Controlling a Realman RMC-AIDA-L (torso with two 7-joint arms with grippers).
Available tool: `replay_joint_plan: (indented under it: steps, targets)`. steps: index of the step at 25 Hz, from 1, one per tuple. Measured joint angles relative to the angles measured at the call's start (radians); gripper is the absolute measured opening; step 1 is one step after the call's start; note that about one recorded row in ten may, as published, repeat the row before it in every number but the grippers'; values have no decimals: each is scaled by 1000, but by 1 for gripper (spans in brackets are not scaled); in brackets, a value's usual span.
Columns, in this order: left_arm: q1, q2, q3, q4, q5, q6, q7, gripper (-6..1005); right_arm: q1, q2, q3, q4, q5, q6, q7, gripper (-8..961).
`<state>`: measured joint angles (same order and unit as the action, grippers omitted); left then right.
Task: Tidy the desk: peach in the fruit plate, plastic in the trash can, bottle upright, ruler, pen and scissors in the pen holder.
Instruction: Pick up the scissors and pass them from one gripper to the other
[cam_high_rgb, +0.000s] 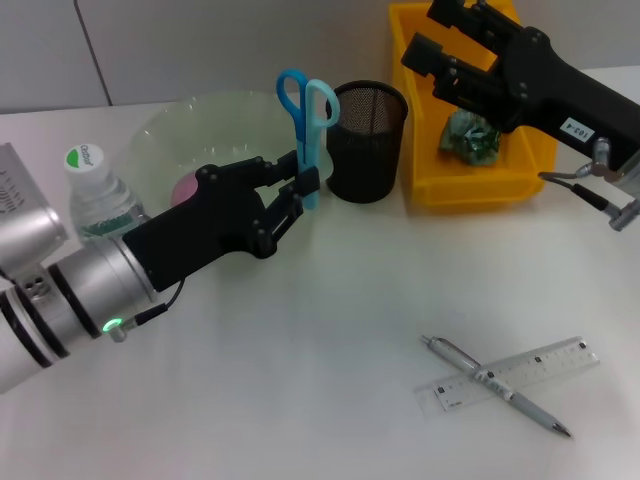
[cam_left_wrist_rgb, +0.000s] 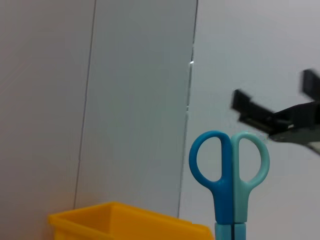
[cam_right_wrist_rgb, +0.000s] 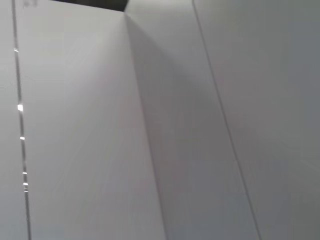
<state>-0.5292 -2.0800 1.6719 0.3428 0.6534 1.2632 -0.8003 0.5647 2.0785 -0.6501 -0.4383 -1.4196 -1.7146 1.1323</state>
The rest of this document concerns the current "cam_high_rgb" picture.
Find clear plastic water bottle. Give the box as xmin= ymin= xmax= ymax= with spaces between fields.
xmin=62 ymin=143 xmax=152 ymax=242

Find yellow plastic bin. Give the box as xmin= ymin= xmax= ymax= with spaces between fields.
xmin=388 ymin=0 xmax=562 ymax=207

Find white grey ballpoint pen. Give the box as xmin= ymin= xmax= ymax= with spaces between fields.
xmin=420 ymin=334 xmax=573 ymax=440

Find pink peach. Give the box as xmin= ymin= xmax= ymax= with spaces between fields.
xmin=170 ymin=172 xmax=202 ymax=207

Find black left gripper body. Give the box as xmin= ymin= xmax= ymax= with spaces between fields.
xmin=121 ymin=158 xmax=280 ymax=295

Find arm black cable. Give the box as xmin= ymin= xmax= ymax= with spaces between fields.
xmin=107 ymin=277 xmax=186 ymax=344
xmin=538 ymin=137 xmax=640 ymax=232

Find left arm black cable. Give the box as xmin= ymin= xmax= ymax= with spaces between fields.
xmin=107 ymin=277 xmax=186 ymax=344

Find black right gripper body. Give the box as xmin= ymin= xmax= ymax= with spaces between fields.
xmin=491 ymin=26 xmax=640 ymax=172

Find blue scissors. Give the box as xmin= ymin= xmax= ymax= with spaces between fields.
xmin=276 ymin=68 xmax=341 ymax=210

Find clear plastic ruler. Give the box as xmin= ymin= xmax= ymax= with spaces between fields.
xmin=414 ymin=336 xmax=601 ymax=417

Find green glass fruit plate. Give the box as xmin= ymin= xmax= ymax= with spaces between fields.
xmin=124 ymin=89 xmax=334 ymax=226

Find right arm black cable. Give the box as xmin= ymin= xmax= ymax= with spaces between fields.
xmin=538 ymin=137 xmax=640 ymax=232

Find green plastic wrap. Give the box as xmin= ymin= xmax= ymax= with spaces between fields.
xmin=438 ymin=109 xmax=502 ymax=168

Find black mesh pen holder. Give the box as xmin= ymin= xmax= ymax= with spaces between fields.
xmin=323 ymin=80 xmax=409 ymax=205

